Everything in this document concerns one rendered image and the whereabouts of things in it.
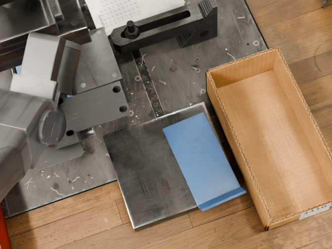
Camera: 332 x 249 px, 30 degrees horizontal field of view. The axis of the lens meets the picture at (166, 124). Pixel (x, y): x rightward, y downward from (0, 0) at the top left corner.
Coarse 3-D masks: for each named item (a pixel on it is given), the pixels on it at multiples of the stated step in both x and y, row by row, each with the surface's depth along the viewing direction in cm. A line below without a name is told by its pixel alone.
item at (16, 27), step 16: (32, 0) 77; (48, 0) 77; (64, 0) 82; (0, 16) 76; (16, 16) 76; (32, 16) 76; (48, 16) 76; (64, 16) 81; (80, 16) 80; (0, 32) 75; (16, 32) 75; (48, 32) 76; (64, 32) 80; (80, 32) 80; (0, 48) 76; (16, 48) 77; (0, 64) 81; (16, 64) 82
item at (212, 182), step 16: (176, 128) 97; (192, 128) 96; (208, 128) 96; (176, 144) 96; (208, 144) 95; (176, 160) 95; (192, 160) 94; (208, 160) 94; (224, 160) 94; (192, 176) 93; (208, 176) 93; (224, 176) 93; (192, 192) 92; (208, 192) 92; (224, 192) 92; (240, 192) 89; (208, 208) 89
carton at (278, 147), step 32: (224, 64) 96; (256, 64) 98; (224, 96) 100; (256, 96) 100; (288, 96) 98; (224, 128) 96; (256, 128) 98; (288, 128) 97; (256, 160) 96; (288, 160) 95; (320, 160) 93; (256, 192) 88; (288, 192) 93; (320, 192) 93
